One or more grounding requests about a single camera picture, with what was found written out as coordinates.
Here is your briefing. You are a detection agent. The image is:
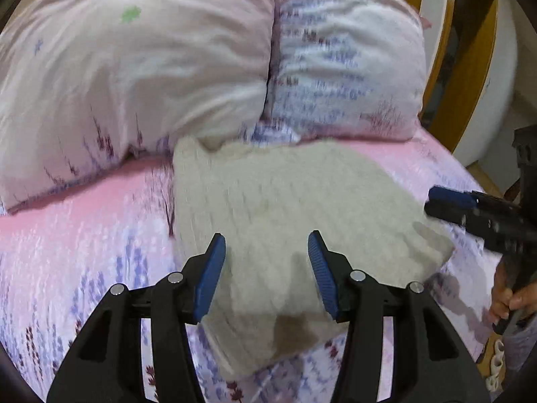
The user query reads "pink floral bed sheet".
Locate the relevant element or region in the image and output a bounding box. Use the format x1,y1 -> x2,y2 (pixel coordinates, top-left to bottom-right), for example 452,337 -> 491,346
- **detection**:
1,130 -> 499,402

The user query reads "pale pink pillow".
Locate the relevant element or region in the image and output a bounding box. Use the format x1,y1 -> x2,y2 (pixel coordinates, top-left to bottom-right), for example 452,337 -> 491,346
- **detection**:
1,0 -> 275,210

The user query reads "lavender sleeve right forearm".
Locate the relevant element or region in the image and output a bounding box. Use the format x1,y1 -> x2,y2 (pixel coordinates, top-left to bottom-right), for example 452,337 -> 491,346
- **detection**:
502,313 -> 536,389

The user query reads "wooden headboard frame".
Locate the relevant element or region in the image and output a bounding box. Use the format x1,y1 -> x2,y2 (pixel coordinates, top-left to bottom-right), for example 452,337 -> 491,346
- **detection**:
405,0 -> 498,153

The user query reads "person's right hand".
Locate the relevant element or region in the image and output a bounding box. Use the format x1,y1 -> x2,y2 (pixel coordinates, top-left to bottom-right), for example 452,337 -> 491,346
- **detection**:
489,258 -> 537,325

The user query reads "lavender print pillow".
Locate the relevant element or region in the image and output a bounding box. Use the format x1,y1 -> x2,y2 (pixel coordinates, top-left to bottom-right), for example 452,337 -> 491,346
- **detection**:
243,0 -> 427,145

